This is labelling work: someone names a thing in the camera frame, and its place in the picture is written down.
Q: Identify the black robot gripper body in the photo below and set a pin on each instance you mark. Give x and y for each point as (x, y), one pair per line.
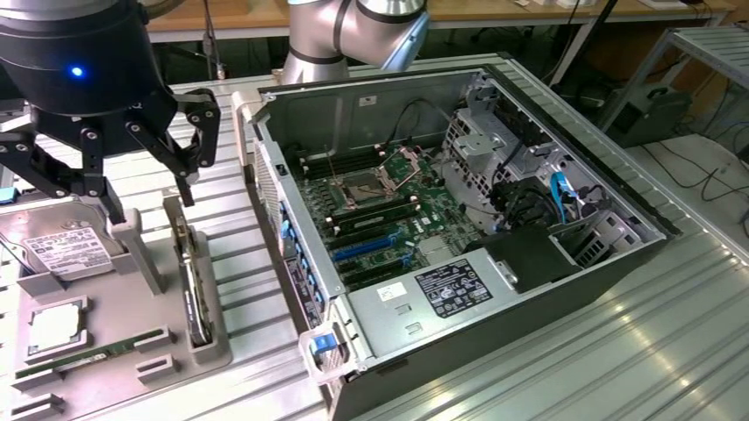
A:
(88, 52)

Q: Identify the green graphics card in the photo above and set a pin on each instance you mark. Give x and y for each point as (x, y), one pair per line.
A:
(192, 280)

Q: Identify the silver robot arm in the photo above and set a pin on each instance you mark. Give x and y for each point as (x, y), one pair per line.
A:
(315, 35)

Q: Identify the black office chair base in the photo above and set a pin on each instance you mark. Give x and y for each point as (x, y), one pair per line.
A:
(182, 57)

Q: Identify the blue plastic disk carrier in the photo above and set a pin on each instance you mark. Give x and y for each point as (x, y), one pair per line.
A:
(4, 197)

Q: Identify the silver hard disk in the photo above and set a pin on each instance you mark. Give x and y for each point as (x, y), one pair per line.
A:
(59, 254)

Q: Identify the thin metal locking lever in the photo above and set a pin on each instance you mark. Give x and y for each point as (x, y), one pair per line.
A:
(334, 171)

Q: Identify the black RAM slot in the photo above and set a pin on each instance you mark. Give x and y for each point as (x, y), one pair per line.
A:
(342, 161)
(372, 213)
(342, 169)
(368, 209)
(342, 156)
(375, 218)
(342, 165)
(378, 223)

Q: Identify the CPU socket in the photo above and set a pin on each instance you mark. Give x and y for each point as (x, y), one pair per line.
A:
(362, 188)

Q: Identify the grey parts rack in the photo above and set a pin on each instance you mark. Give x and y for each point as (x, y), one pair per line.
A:
(111, 316)

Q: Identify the metal socket cover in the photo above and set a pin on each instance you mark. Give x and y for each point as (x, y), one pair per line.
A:
(403, 158)

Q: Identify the silver CPU chip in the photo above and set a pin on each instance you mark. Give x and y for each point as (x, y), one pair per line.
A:
(55, 326)

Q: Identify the long blue expansion slot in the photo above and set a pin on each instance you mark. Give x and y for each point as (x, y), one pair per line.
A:
(362, 250)

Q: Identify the long black expansion slot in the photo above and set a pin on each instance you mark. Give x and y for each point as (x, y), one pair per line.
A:
(376, 277)
(371, 267)

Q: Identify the green RAM stick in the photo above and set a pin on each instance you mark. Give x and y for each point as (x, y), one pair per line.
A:
(88, 355)

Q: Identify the green motherboard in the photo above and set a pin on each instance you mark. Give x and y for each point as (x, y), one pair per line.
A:
(433, 210)

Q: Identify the silver metal drive cage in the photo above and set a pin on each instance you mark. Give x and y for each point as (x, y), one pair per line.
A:
(474, 149)

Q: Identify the silver chipset heatsink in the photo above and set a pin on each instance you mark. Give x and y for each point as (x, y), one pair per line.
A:
(438, 248)

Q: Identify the wooden desk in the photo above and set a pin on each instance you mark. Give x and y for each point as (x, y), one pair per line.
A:
(467, 13)

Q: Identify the silver power supply unit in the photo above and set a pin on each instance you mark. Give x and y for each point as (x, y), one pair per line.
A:
(398, 324)

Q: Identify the black plastic air shroud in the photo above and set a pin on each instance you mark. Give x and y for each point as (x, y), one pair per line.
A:
(526, 259)

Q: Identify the open black PC case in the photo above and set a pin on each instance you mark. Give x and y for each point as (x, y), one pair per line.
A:
(467, 373)

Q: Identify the silver vented disk bay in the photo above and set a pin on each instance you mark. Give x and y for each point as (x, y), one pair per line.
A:
(590, 247)

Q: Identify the black box device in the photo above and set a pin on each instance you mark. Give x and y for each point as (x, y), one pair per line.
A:
(655, 118)

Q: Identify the metal slat side table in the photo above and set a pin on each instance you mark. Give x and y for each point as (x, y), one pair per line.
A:
(713, 48)

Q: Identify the grey metal frame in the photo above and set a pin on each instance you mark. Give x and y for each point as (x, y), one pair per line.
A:
(12, 116)

